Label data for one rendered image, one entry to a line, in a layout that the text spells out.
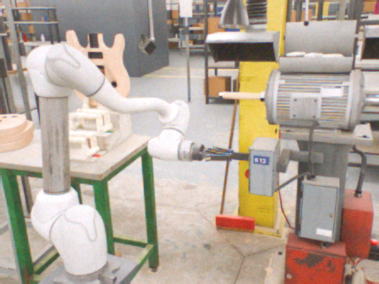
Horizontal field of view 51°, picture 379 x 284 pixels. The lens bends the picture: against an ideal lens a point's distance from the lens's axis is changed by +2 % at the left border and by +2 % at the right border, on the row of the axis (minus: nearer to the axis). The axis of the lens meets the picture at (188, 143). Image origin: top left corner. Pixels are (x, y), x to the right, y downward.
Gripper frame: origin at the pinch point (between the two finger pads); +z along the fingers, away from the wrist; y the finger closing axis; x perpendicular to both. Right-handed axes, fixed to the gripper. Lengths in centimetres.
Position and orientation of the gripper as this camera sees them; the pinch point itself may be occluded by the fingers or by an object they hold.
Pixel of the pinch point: (240, 156)
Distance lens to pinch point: 161.9
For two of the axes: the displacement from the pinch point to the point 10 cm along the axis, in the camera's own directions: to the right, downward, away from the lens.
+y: -3.4, 3.2, -8.8
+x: -0.3, -9.4, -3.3
